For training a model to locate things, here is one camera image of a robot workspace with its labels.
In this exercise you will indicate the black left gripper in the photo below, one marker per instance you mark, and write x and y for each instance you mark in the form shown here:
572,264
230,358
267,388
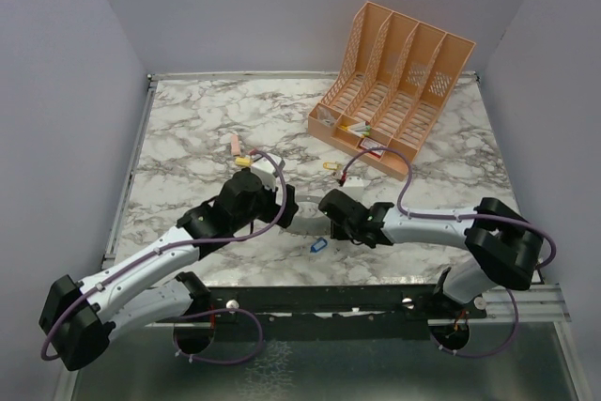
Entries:
275,210

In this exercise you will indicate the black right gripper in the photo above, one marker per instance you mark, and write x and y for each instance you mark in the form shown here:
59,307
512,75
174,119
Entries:
339,233

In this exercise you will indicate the blue key tag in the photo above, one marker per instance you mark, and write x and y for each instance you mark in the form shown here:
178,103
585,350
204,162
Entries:
318,245

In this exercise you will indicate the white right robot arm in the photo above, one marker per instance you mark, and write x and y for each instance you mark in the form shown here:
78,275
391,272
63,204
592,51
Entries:
504,248

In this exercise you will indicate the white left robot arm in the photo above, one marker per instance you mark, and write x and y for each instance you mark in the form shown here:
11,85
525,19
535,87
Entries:
79,318

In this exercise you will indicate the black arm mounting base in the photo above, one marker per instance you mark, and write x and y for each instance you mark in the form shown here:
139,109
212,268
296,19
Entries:
340,312

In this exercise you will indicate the yellow key tag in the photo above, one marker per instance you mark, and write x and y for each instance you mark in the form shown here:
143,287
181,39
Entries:
332,166

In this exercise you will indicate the yellow capped pink tube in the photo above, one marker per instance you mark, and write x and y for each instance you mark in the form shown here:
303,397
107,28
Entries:
243,162

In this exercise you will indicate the pink eraser stick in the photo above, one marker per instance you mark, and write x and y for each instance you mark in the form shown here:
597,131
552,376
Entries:
235,145

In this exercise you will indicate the red white small box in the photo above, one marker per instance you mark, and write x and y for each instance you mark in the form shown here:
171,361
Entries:
368,146

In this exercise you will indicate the clear plastic bag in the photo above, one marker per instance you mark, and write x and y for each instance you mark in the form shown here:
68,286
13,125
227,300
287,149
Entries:
325,116

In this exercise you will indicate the coloured markers in organizer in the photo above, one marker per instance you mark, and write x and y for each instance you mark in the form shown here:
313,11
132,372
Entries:
360,129

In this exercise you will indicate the peach plastic file organizer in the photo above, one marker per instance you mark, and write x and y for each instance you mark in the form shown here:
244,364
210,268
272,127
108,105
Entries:
397,74

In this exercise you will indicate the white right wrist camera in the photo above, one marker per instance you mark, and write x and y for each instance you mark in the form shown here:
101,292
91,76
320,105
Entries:
353,186

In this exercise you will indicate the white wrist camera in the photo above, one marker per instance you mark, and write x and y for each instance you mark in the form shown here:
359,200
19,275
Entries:
353,186
262,168

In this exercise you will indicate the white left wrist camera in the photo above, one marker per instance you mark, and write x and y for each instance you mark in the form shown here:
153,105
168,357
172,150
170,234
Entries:
262,168

